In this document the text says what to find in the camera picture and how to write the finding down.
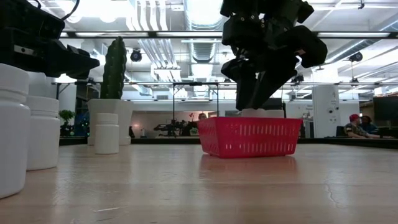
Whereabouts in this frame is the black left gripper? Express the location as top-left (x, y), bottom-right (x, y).
top-left (0, 0), bottom-right (101, 80)

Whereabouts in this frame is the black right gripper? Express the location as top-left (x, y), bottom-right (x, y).
top-left (221, 14), bottom-right (328, 112)

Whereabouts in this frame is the red plastic basket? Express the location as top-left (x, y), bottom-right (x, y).
top-left (197, 116), bottom-right (303, 159)

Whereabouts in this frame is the green cactus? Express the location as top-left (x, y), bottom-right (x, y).
top-left (99, 36), bottom-right (127, 100)

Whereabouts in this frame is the small green potted plant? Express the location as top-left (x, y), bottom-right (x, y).
top-left (57, 109), bottom-right (77, 137)

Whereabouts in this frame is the white planter pot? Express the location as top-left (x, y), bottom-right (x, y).
top-left (86, 98), bottom-right (134, 146)

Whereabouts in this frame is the black spotlight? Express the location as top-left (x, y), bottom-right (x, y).
top-left (348, 51), bottom-right (364, 63)
top-left (129, 48), bottom-right (143, 63)

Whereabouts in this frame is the white column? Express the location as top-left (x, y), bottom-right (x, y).
top-left (312, 85), bottom-right (340, 139)

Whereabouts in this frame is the black overhead light bar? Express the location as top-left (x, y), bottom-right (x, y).
top-left (58, 30), bottom-right (398, 39)

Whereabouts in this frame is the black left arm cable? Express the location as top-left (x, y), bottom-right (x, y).
top-left (60, 0), bottom-right (80, 20)

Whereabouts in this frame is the silver ventilation duct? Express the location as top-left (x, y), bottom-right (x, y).
top-left (183, 0), bottom-right (227, 98)

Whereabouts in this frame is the black aluminium table frame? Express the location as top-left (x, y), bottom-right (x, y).
top-left (58, 136), bottom-right (398, 149)

